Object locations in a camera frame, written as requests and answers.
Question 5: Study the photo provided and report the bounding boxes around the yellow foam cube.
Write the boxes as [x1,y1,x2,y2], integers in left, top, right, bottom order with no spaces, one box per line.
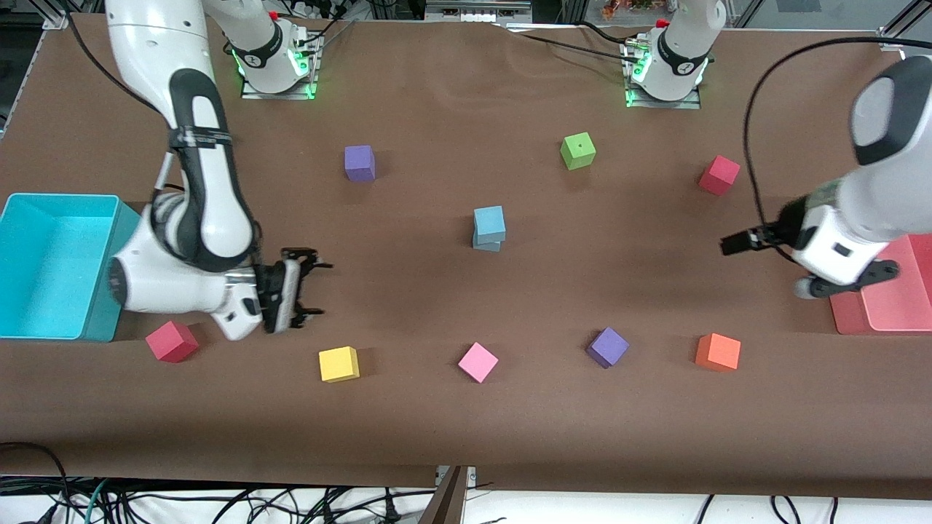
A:
[318,346,360,383]

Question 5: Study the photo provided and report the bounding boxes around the red foam cube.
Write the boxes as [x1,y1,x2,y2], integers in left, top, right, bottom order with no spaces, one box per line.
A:
[698,154,741,196]
[145,320,200,363]

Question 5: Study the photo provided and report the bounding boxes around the purple foam cube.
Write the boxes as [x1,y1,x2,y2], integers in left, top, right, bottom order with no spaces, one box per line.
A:
[344,145,376,183]
[586,327,631,369]

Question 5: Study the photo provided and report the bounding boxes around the pink plastic bin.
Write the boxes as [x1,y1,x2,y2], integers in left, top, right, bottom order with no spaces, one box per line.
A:
[829,234,932,336]

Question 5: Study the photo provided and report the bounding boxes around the brown table cloth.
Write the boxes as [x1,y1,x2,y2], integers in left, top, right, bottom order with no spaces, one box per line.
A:
[0,13,932,503]

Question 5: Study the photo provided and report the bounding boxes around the pink foam cube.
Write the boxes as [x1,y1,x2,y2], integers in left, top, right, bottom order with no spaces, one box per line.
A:
[457,341,499,384]

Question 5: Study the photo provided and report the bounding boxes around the green foam cube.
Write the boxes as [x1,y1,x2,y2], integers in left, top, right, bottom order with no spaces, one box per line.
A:
[560,132,597,171]

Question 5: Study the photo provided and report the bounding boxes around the cyan plastic bin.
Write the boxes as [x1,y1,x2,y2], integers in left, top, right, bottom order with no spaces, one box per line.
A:
[0,193,143,343]

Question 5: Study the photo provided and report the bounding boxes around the dark metal bar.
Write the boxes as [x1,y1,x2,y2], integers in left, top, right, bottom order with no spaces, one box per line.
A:
[418,466,467,524]

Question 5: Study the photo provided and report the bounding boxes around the grey equipment box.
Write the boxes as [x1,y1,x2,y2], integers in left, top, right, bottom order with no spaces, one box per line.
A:
[426,0,533,23]

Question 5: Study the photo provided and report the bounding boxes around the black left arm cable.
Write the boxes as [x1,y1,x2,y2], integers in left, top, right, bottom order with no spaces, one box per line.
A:
[742,36,932,263]

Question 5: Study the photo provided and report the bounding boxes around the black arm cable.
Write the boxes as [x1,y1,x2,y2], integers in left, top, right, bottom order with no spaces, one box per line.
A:
[742,36,932,263]
[67,13,191,199]

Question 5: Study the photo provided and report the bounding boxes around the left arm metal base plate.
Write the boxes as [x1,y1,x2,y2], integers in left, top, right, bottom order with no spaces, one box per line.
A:
[623,40,703,110]

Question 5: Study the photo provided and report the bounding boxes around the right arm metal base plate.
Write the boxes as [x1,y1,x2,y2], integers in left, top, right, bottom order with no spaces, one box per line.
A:
[240,33,321,100]

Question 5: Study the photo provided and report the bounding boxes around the aluminium frame profile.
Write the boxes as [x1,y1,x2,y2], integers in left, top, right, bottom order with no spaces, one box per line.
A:
[877,0,932,52]

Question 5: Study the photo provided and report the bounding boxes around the teal cable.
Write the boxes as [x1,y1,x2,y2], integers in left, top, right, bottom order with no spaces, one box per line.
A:
[84,478,111,524]

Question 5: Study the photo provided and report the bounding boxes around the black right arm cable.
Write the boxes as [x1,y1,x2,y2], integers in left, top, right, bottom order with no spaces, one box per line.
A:
[67,13,191,199]

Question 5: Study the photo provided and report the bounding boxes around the black looped cable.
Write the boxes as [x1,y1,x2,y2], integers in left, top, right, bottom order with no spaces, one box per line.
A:
[0,441,71,524]

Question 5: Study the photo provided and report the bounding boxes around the aluminium corner bracket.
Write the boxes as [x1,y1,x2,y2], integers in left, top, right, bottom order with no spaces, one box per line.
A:
[42,0,74,31]

